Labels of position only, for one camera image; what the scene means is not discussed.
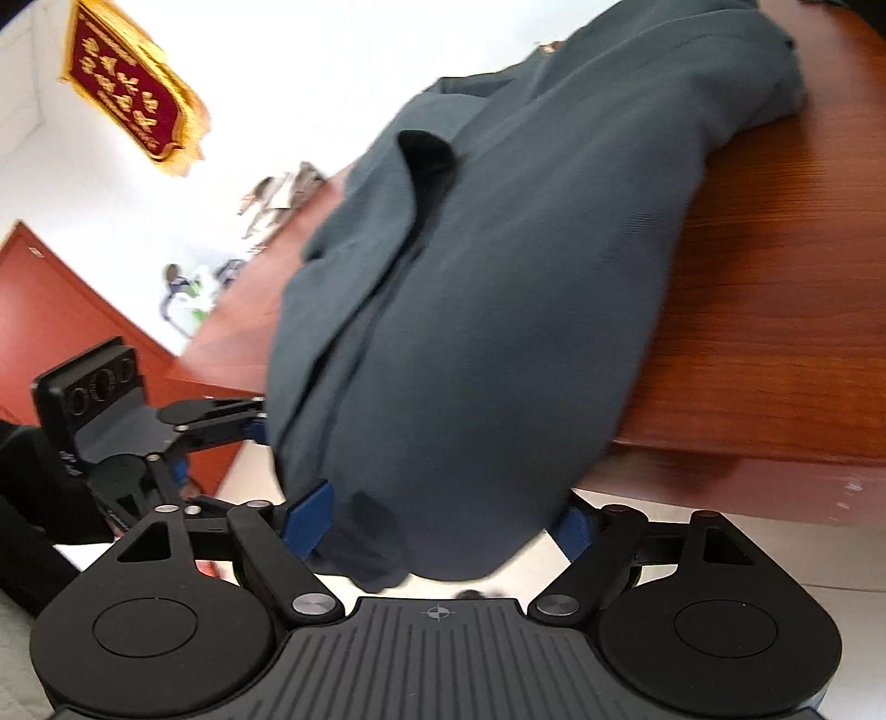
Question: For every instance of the red-brown door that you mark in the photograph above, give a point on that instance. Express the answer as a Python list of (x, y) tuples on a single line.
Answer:
[(62, 318)]

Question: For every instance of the red and gold wall banner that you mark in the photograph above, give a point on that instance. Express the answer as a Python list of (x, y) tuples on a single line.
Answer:
[(124, 83)]

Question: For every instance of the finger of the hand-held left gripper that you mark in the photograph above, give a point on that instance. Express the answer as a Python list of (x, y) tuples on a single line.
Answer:
[(221, 433), (207, 410)]

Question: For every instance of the green and white object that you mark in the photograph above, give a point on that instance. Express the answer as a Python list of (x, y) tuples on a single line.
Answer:
[(201, 291)]

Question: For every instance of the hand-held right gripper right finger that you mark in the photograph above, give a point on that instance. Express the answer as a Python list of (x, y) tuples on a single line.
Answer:
[(571, 536)]

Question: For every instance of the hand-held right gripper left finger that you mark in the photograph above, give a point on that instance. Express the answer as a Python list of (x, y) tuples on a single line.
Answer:
[(311, 516)]

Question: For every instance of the white and brown patterned cloth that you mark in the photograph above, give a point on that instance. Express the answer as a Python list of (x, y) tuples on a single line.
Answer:
[(277, 197)]

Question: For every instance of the dark grey jacket tan lining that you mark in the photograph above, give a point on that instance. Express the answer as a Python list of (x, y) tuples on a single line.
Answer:
[(484, 311)]

